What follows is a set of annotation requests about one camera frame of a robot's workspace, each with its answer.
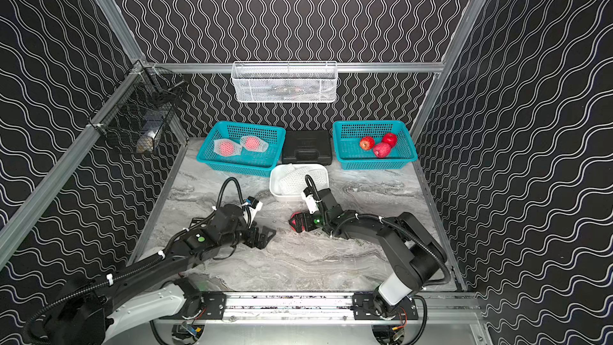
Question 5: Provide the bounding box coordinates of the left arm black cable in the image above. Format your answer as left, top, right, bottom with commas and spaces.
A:
21, 176, 252, 345

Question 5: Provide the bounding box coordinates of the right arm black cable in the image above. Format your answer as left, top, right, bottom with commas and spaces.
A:
304, 174, 452, 345

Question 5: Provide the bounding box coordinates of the teal basket left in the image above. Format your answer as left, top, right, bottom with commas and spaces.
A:
196, 121, 286, 177

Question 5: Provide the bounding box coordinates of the black wire wall basket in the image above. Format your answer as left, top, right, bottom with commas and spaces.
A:
93, 61, 187, 156

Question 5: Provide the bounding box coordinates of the black plastic tool case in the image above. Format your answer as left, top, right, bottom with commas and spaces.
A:
281, 129, 333, 166

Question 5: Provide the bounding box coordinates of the teal basket right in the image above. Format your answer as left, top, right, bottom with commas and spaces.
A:
332, 120, 418, 170

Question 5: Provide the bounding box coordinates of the metal base rail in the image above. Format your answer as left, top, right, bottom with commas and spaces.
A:
162, 292, 493, 344

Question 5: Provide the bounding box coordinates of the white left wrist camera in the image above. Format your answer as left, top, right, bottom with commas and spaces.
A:
243, 196, 263, 227

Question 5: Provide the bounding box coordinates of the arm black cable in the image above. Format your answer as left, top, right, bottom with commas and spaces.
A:
21, 176, 252, 345
304, 174, 452, 345

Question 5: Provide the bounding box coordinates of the teal basket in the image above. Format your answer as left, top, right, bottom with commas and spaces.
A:
196, 121, 286, 177
332, 120, 418, 170

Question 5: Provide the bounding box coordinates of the red apple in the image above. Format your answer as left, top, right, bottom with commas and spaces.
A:
359, 136, 375, 151
373, 142, 392, 159

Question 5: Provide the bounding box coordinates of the white plastic tub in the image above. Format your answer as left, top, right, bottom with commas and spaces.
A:
269, 164, 330, 202

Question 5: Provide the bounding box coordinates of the clear wall basket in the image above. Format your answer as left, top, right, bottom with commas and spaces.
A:
231, 61, 338, 103

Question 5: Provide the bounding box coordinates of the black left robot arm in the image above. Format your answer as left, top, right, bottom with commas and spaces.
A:
22, 204, 276, 344

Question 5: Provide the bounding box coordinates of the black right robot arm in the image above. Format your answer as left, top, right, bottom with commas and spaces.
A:
288, 188, 451, 315

